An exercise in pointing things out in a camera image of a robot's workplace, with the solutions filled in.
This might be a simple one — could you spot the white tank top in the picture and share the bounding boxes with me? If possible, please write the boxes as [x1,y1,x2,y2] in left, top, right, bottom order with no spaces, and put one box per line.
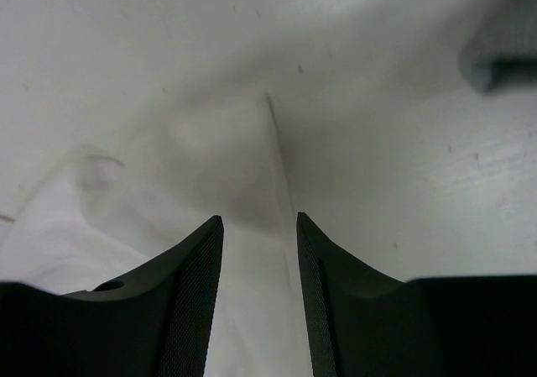
[1,97,311,376]

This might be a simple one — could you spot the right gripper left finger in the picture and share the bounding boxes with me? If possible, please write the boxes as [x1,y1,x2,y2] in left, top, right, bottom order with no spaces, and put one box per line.
[1,216,224,376]

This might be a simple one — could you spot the white plastic laundry basket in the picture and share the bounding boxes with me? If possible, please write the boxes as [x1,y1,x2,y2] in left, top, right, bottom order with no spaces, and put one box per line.
[458,0,536,94]

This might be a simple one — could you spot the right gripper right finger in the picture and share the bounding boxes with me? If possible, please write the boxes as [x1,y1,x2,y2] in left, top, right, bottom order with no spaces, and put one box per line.
[296,213,536,376]

